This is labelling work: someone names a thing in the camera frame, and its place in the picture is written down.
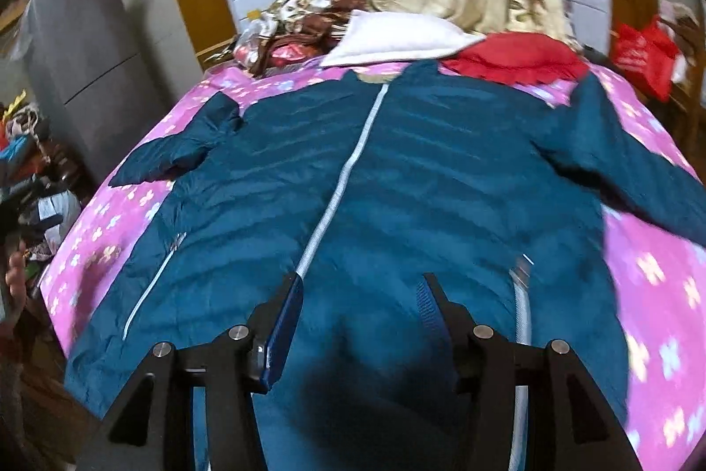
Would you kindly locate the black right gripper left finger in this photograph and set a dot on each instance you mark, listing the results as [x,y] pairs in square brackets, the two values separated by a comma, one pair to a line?
[150,425]

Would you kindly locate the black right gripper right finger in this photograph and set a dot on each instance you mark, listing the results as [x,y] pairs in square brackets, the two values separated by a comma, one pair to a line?
[528,407]

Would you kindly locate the dark teal puffer jacket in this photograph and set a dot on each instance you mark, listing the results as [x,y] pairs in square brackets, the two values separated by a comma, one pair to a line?
[363,189]

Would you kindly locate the person's left hand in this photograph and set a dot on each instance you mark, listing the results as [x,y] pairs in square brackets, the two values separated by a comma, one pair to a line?
[16,283]

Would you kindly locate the pink floral bed sheet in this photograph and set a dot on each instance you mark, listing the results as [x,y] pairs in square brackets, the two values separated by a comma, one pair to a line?
[659,277]

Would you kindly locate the clutter pile beside bed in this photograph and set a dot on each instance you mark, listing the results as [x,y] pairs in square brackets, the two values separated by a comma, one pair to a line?
[38,204]

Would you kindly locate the grey refrigerator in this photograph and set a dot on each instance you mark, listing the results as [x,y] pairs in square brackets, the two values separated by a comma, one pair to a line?
[89,78]

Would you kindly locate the red ruffled pillow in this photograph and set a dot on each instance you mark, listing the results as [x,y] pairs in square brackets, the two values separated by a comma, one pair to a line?
[518,58]

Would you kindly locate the red plastic bag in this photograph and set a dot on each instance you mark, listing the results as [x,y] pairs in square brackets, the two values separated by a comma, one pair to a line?
[646,58]

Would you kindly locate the brown patterned blanket pile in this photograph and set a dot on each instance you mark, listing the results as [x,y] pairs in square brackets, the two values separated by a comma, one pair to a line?
[291,31]

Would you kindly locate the white folded towel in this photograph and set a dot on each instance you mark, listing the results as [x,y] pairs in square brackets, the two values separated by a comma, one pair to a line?
[377,37]

